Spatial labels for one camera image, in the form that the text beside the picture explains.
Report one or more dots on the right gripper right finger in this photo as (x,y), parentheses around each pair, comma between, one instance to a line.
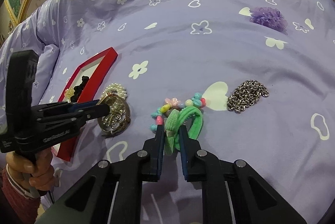
(232,192)

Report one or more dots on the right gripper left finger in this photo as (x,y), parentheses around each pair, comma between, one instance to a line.
(111,192)

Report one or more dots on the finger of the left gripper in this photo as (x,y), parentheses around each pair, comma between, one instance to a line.
(91,111)
(73,106)

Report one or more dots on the red sleeve left forearm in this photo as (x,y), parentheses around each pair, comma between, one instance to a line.
(17,207)

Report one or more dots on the red jewelry tray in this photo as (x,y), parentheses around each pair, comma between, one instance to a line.
(96,69)

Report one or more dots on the left hand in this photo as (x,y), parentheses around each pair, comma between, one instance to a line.
(39,175)

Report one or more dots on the yellow hair claw clip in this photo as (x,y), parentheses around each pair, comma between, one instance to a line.
(68,94)

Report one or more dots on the black hair scrunchie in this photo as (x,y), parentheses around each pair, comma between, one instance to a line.
(78,89)

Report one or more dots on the purple floral duvet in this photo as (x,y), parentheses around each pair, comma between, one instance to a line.
(269,94)

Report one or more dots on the purple flower hair scrunchie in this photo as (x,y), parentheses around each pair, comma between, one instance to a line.
(268,17)

